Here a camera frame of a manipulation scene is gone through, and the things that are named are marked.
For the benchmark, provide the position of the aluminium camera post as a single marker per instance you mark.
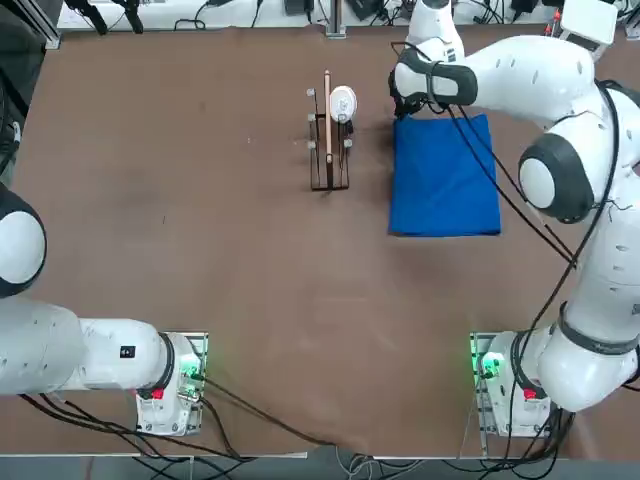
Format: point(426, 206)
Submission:
point(335, 20)

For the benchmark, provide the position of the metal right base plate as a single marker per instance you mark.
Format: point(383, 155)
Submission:
point(477, 345)

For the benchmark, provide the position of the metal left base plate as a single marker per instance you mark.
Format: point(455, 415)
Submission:
point(202, 345)

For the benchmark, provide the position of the white drawer unit red knobs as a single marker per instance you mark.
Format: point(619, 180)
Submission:
point(590, 20)

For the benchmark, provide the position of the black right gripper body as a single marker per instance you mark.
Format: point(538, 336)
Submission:
point(405, 107)

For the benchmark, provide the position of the black power adapter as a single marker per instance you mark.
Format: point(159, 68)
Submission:
point(300, 6)
point(523, 5)
point(367, 9)

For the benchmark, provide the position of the metal base plate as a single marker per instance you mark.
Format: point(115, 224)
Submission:
point(202, 345)
point(477, 345)

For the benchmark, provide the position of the white cup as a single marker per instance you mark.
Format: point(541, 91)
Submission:
point(343, 102)

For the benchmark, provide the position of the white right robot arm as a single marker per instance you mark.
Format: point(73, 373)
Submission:
point(530, 75)

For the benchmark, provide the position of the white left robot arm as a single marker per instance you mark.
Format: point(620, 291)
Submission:
point(110, 355)

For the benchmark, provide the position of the blue towel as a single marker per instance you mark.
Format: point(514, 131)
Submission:
point(440, 190)

